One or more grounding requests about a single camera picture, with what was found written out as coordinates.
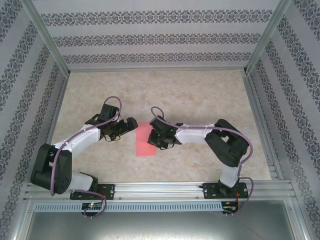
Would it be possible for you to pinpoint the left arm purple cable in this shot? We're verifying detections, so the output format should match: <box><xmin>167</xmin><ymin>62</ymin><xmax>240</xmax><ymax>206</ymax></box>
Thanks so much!
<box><xmin>49</xmin><ymin>96</ymin><xmax>123</xmax><ymax>220</ymax></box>

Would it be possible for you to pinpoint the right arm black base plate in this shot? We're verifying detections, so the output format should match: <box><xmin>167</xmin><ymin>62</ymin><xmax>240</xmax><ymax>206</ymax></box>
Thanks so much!
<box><xmin>202</xmin><ymin>182</ymin><xmax>250</xmax><ymax>200</ymax></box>

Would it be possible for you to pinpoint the pink cloth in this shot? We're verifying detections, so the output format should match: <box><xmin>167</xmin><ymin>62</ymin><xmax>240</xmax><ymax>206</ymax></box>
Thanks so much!
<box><xmin>135</xmin><ymin>121</ymin><xmax>157</xmax><ymax>157</ymax></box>

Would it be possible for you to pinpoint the aluminium mounting rail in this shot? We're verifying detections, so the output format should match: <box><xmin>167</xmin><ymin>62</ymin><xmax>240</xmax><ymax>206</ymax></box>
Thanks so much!
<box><xmin>23</xmin><ymin>181</ymin><xmax>297</xmax><ymax>201</ymax></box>

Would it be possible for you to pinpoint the grey metal sheet panel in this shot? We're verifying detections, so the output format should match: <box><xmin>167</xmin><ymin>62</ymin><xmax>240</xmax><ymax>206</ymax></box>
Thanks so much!
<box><xmin>24</xmin><ymin>211</ymin><xmax>306</xmax><ymax>240</ymax></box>

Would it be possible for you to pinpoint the slotted grey cable duct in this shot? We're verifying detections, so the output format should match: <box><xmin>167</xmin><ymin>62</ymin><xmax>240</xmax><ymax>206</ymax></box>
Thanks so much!
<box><xmin>33</xmin><ymin>201</ymin><xmax>223</xmax><ymax>212</ymax></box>

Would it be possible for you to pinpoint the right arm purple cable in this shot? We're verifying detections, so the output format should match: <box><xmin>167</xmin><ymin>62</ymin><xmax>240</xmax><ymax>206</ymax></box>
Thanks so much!
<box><xmin>150</xmin><ymin>106</ymin><xmax>255</xmax><ymax>216</ymax></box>

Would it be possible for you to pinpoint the aluminium frame post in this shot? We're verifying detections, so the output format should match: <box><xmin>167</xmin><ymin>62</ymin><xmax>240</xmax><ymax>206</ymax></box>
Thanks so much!
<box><xmin>242</xmin><ymin>0</ymin><xmax>294</xmax><ymax>75</ymax></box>
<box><xmin>21</xmin><ymin>0</ymin><xmax>71</xmax><ymax>76</ymax></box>

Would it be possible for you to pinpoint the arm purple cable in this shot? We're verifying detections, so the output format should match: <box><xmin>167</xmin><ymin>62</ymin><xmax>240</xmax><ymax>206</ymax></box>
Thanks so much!
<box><xmin>49</xmin><ymin>96</ymin><xmax>123</xmax><ymax>220</ymax></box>
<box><xmin>150</xmin><ymin>106</ymin><xmax>255</xmax><ymax>216</ymax></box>

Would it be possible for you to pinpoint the aluminium frame beam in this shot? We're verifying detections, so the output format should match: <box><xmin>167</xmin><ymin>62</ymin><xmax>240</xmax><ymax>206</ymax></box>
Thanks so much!
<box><xmin>4</xmin><ymin>197</ymin><xmax>35</xmax><ymax>240</ymax></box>
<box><xmin>283</xmin><ymin>197</ymin><xmax>317</xmax><ymax>240</ymax></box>

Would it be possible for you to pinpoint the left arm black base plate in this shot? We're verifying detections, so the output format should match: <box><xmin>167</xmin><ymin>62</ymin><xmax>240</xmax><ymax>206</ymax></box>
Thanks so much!
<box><xmin>69</xmin><ymin>183</ymin><xmax>116</xmax><ymax>201</ymax></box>

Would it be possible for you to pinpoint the aluminium side rail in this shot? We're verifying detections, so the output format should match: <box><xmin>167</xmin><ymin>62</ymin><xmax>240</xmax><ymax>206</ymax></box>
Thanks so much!
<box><xmin>241</xmin><ymin>71</ymin><xmax>286</xmax><ymax>181</ymax></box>
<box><xmin>44</xmin><ymin>73</ymin><xmax>71</xmax><ymax>148</ymax></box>

